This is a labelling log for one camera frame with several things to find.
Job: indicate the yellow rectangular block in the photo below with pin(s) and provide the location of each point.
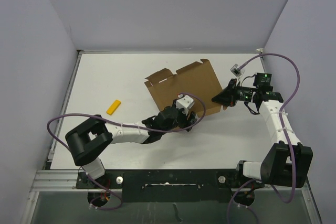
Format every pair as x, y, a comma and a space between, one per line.
113, 107

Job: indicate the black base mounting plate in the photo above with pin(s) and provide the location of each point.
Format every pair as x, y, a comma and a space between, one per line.
166, 185

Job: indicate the brown cardboard box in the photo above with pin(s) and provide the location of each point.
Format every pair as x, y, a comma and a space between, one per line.
198, 78

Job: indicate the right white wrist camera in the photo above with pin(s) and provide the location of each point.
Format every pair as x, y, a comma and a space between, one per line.
237, 70

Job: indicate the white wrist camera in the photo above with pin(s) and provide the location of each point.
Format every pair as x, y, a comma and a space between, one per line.
184, 102
237, 70

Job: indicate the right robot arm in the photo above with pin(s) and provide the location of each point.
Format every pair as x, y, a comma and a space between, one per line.
288, 161

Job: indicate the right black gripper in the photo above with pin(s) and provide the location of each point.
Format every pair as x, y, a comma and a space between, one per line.
228, 96

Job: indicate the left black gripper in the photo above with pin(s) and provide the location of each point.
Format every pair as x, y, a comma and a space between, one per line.
185, 119

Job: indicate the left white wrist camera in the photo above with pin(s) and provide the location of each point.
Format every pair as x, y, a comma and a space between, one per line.
184, 102

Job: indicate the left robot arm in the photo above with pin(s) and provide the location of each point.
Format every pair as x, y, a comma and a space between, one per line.
90, 138

